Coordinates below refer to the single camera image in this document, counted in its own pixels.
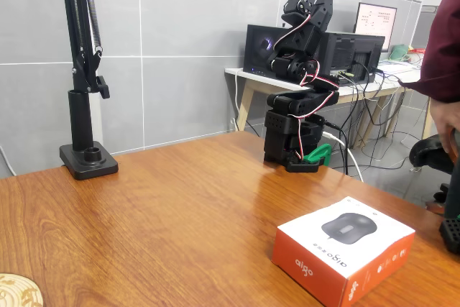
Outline orange white mouse box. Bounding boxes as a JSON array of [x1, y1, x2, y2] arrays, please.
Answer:
[[272, 196, 417, 307]]

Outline person's bare hand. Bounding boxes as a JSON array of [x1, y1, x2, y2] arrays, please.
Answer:
[[430, 98, 460, 154]]

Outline black computer case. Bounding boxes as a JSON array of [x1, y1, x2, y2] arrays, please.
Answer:
[[243, 24, 386, 87]]

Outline computer monitor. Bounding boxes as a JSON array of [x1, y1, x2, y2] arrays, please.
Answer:
[[353, 1, 398, 52]]

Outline white desk with wooden legs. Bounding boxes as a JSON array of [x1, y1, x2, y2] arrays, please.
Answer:
[[224, 58, 432, 150]]

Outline green cloth bag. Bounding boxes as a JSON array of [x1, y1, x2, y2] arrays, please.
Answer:
[[390, 44, 411, 62]]

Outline person in maroon jacket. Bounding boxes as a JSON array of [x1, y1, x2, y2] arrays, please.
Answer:
[[398, 0, 460, 104]]

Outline black office chair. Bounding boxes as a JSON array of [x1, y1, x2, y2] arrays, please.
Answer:
[[408, 127, 460, 216]]

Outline black boom clamp base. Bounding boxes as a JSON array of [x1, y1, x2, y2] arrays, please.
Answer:
[[59, 89, 119, 181]]

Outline round wooden coaster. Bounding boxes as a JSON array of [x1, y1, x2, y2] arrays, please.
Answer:
[[0, 272, 44, 307]]

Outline black dangling desk cables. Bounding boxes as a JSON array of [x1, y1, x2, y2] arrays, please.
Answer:
[[341, 62, 428, 171]]

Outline red white servo wire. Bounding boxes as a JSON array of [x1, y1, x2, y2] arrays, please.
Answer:
[[272, 14, 341, 160]]

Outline black power cable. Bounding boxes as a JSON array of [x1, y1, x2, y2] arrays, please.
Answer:
[[323, 121, 350, 175]]

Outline white usb cable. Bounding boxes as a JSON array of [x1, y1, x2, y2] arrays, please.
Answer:
[[322, 132, 364, 183]]

